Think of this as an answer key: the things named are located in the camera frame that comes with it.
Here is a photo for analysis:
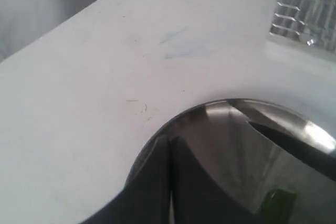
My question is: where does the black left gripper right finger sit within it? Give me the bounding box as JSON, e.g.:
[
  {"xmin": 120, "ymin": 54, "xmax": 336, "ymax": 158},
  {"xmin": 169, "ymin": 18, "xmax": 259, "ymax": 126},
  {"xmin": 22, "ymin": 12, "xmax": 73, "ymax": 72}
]
[{"xmin": 171, "ymin": 137, "xmax": 263, "ymax": 223}]

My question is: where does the round stainless steel plate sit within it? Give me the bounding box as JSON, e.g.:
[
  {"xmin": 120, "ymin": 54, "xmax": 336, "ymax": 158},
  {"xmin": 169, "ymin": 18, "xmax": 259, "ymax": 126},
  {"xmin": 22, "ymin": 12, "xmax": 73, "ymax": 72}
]
[{"xmin": 124, "ymin": 98, "xmax": 336, "ymax": 224}]

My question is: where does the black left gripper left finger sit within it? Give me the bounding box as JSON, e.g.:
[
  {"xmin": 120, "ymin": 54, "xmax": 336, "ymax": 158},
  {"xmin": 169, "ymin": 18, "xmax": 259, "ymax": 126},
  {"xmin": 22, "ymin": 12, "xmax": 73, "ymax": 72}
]
[{"xmin": 86, "ymin": 136, "xmax": 171, "ymax": 223}]

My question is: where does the wire mesh utensil holder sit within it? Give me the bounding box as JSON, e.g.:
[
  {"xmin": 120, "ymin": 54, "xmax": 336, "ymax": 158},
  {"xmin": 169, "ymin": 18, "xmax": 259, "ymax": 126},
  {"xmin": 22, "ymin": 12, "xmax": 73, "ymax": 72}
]
[{"xmin": 269, "ymin": 0, "xmax": 335, "ymax": 53}]

